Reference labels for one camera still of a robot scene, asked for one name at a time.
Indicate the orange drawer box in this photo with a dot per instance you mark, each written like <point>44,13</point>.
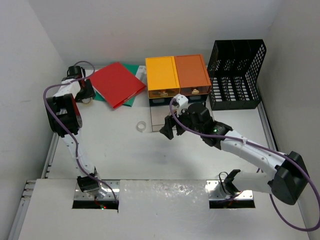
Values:
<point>192,75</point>

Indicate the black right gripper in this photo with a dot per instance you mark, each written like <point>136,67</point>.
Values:
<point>178,124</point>

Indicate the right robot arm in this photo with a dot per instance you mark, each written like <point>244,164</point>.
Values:
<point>284,175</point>

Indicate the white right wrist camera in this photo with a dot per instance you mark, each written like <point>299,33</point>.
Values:
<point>180,102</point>

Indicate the small clear tape roll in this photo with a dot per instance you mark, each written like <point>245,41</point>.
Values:
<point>141,126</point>

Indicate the yellow drawer box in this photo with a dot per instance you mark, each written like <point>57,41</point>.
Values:
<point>162,77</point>

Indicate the red folder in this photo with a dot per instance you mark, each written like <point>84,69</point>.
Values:
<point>117,83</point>

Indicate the brown tape roll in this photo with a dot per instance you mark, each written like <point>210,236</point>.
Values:
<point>87,101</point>

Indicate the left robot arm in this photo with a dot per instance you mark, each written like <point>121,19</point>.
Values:
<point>65,119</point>

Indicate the black mesh file rack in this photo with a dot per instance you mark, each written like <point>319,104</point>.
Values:
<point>233,69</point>

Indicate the green folder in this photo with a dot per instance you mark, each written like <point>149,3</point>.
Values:
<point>127,82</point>

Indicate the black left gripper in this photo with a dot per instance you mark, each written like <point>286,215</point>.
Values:
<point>85,92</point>

